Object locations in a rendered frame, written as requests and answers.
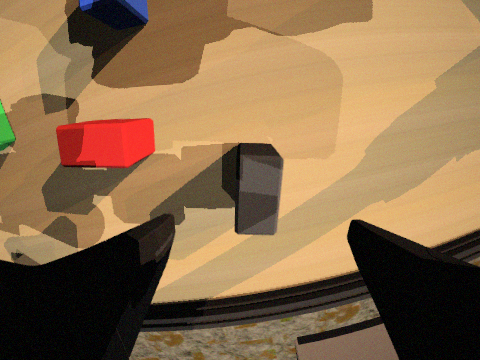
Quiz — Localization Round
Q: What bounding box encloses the green block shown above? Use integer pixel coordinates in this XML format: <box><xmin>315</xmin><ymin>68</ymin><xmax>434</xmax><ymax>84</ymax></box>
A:
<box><xmin>0</xmin><ymin>101</ymin><xmax>16</xmax><ymax>151</ymax></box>

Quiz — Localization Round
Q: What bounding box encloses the red block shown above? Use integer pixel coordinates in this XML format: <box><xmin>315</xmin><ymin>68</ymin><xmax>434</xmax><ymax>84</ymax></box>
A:
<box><xmin>56</xmin><ymin>118</ymin><xmax>155</xmax><ymax>168</ymax></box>

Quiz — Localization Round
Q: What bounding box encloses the blue block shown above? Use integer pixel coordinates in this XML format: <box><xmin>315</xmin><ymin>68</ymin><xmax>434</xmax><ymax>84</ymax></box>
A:
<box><xmin>79</xmin><ymin>0</ymin><xmax>149</xmax><ymax>31</ymax></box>

